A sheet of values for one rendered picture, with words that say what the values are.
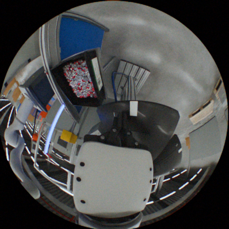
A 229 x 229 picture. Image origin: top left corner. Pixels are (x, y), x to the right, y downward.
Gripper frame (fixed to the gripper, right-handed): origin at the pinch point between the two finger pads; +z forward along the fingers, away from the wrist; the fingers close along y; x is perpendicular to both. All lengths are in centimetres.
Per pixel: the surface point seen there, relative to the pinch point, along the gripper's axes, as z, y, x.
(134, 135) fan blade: -0.3, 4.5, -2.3
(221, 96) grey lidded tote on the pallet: 33, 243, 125
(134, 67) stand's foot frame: 90, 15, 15
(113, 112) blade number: 4.3, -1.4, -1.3
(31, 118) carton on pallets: 84, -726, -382
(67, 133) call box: 10, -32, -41
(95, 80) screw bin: 11.6, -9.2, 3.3
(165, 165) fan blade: -8.4, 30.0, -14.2
